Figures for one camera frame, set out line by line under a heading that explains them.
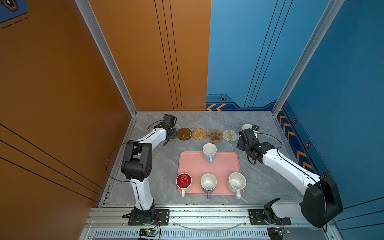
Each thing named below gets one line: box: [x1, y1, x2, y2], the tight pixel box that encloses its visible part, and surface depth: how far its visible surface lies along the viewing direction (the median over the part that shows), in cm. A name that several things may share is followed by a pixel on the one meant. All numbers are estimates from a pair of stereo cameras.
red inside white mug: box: [176, 172, 193, 198], surface depth 81 cm
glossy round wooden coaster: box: [177, 127, 193, 141], surface depth 108 cm
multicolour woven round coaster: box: [222, 129, 237, 142], surface depth 107 cm
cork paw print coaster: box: [207, 129, 223, 144], surface depth 107 cm
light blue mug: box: [202, 143, 218, 164], surface depth 91 cm
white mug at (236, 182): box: [227, 172, 247, 199], surface depth 80 cm
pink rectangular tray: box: [178, 151, 241, 195], surface depth 93 cm
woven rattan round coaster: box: [192, 128, 207, 141], surface depth 108 cm
